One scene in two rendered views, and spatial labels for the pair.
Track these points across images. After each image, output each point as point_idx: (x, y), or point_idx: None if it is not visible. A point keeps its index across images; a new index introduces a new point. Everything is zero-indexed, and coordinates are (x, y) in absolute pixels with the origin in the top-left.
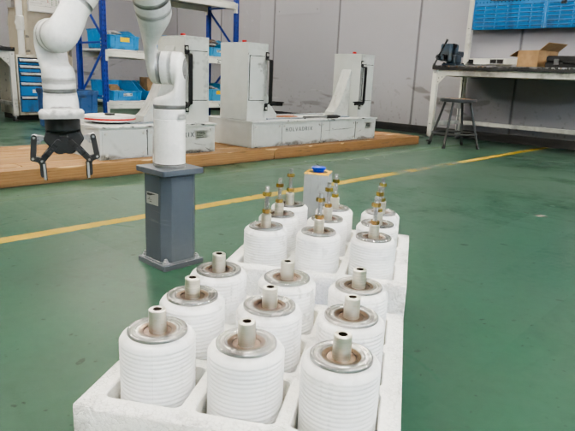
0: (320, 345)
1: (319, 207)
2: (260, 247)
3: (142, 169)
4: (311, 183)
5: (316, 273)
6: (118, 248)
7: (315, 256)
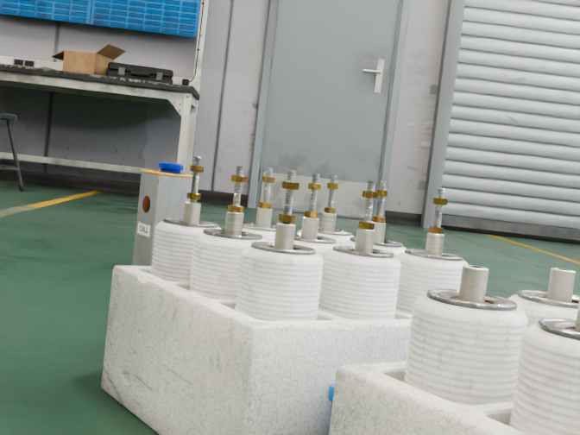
0: None
1: (370, 208)
2: (304, 286)
3: None
4: (170, 192)
5: (395, 321)
6: None
7: (385, 293)
